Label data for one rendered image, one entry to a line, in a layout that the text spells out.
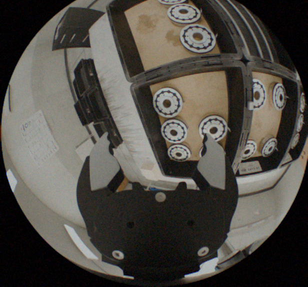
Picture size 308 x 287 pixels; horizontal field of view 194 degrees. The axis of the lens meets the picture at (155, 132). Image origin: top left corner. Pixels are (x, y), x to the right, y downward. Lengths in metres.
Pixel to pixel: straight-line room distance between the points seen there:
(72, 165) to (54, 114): 1.50
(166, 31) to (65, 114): 2.93
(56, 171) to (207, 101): 3.16
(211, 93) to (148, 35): 0.29
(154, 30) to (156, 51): 0.09
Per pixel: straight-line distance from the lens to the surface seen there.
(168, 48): 0.34
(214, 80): 0.32
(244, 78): 0.25
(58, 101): 3.09
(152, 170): 0.77
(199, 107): 0.33
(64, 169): 3.08
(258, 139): 0.48
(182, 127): 0.32
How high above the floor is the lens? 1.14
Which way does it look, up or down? 51 degrees down
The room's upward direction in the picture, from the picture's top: 144 degrees counter-clockwise
